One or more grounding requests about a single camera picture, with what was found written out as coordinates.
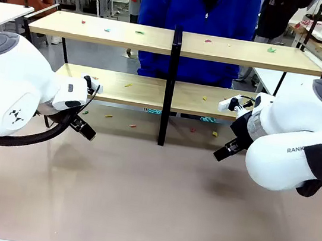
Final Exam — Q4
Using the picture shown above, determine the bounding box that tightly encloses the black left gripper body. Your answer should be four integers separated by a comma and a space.
35, 103, 80, 129

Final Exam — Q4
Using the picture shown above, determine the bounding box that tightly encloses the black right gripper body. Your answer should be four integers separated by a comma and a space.
227, 109, 259, 151

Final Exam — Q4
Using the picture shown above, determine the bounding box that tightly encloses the white side table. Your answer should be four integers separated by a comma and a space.
248, 66, 317, 102
0, 1, 36, 40

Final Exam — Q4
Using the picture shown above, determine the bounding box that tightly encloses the person in black clothes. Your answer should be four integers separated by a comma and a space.
254, 0, 314, 45

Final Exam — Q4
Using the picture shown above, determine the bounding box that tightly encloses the person in blue jacket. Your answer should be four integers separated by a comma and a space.
129, 0, 263, 92

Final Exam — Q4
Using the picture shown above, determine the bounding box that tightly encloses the wooden table with clutter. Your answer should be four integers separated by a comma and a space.
284, 10, 322, 54

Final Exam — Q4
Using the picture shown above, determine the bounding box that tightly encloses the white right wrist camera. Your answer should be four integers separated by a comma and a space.
217, 92, 257, 117

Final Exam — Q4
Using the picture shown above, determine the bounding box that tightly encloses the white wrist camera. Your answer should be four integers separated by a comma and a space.
217, 92, 257, 117
78, 74, 106, 97

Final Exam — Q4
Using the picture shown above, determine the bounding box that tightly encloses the thin black camera cable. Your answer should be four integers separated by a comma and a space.
239, 94, 258, 103

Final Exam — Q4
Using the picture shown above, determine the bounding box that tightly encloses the black sleeved arm cable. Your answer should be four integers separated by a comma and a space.
0, 70, 101, 160

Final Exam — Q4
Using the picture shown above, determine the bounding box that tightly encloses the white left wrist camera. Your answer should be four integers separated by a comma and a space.
78, 74, 106, 97

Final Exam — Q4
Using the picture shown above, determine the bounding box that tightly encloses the black strap wrap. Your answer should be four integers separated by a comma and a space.
295, 141, 322, 200

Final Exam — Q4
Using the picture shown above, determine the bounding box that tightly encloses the wooden shelf black metal frame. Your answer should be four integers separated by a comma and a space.
8, 0, 322, 169

